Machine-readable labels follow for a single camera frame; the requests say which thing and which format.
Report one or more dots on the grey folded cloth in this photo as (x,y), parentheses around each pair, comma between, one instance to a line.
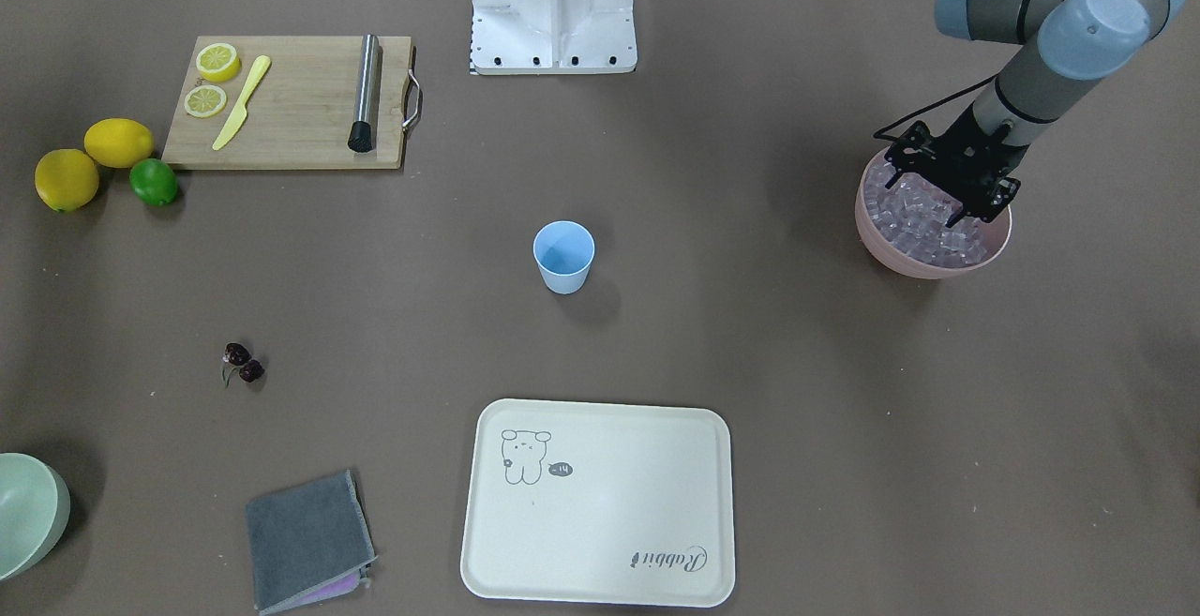
(308,544)

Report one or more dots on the light blue plastic cup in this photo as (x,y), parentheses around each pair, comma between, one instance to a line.
(564,252)

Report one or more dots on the green lime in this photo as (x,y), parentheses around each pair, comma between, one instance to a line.
(154,182)

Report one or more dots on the yellow lemon near board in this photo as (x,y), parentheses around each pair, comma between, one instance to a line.
(118,143)

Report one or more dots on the lemon slice upper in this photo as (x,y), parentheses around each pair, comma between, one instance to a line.
(204,101)

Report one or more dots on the wooden cutting board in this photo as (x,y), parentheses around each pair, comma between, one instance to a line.
(300,115)

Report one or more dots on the pink bowl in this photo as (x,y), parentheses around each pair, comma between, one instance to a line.
(923,260)

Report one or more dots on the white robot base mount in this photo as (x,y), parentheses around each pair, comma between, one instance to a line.
(553,37)

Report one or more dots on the clear ice cubes pile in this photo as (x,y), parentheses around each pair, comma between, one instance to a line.
(914,222)

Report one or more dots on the steel muddler black tip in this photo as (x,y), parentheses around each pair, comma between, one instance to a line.
(362,134)

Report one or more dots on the yellow plastic knife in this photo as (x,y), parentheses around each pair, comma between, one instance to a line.
(239,113)

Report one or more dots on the lemon half lower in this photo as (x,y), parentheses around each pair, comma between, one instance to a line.
(218,62)

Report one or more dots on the yellow lemon far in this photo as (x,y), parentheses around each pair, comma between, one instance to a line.
(66,179)

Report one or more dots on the dark cherry with stem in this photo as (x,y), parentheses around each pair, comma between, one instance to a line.
(249,372)

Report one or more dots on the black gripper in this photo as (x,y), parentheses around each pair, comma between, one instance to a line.
(965,149)

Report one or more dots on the mint green bowl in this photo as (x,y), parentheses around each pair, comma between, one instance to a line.
(35,508)

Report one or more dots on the cream rabbit serving tray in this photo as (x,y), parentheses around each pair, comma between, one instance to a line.
(588,502)

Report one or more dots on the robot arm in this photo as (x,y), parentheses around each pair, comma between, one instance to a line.
(1064,49)

